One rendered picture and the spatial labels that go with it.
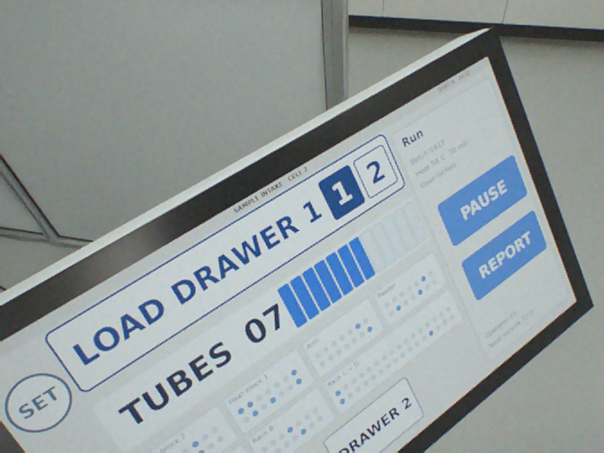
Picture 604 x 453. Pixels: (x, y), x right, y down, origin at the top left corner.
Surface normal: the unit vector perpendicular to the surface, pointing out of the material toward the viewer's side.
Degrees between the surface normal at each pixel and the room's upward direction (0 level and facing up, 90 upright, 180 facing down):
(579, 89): 0
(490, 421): 0
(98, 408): 50
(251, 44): 90
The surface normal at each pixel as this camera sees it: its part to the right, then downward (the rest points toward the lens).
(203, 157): -0.22, 0.79
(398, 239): 0.40, 0.09
